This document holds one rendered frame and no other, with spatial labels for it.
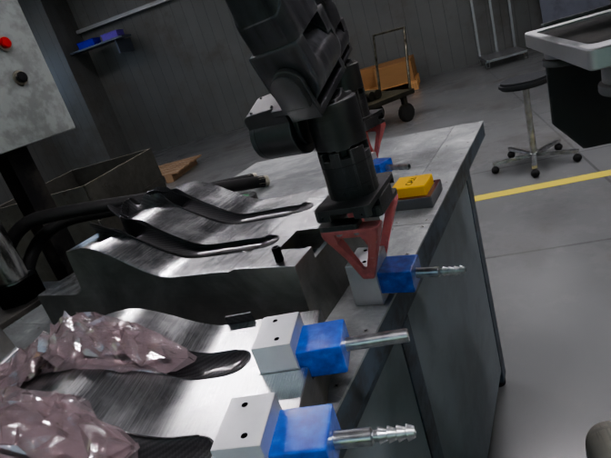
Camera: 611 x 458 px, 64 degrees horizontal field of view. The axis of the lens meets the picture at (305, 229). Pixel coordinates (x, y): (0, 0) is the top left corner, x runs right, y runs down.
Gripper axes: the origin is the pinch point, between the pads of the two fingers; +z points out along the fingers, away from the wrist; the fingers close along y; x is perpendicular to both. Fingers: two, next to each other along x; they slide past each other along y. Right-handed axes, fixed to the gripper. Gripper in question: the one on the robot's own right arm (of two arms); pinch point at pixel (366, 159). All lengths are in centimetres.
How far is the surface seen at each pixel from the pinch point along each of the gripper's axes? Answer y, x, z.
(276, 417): 63, 42, -3
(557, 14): -702, -217, 45
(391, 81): -534, -393, 70
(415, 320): 22.6, 22.0, 20.1
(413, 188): 12.6, 19.7, 0.9
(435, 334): 15.3, 19.6, 28.8
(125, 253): 55, 2, -7
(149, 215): 46.6, -4.7, -8.6
